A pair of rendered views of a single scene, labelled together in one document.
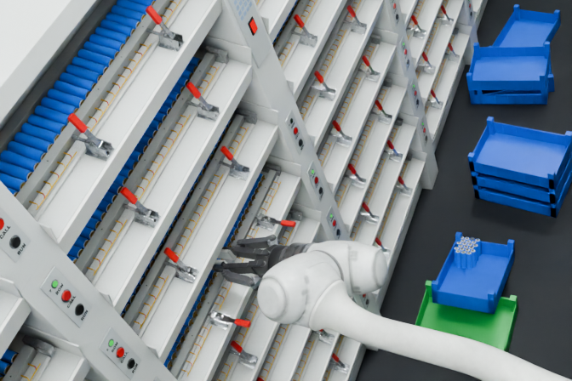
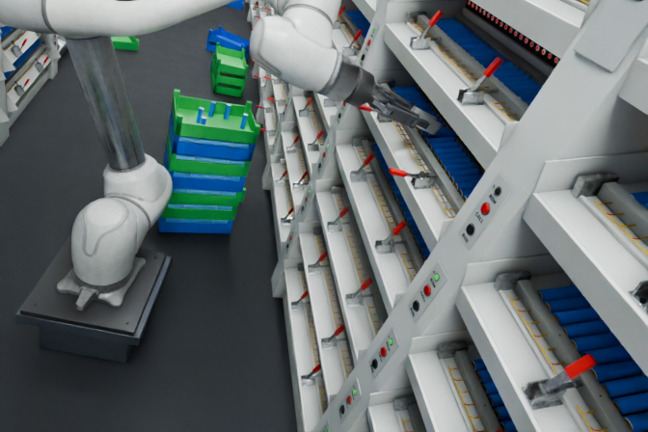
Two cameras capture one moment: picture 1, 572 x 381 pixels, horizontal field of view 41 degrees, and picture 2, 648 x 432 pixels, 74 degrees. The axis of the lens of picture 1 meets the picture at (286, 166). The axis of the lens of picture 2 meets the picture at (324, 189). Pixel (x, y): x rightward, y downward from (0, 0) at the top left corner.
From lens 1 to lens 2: 1.81 m
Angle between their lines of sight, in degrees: 83
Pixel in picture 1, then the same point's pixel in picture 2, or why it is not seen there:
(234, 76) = (573, 16)
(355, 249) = (285, 22)
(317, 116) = (509, 338)
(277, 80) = (556, 123)
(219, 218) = (441, 74)
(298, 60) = (608, 251)
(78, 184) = not seen: outside the picture
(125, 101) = not seen: outside the picture
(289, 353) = (341, 258)
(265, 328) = (363, 200)
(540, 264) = not seen: outside the picture
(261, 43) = (614, 34)
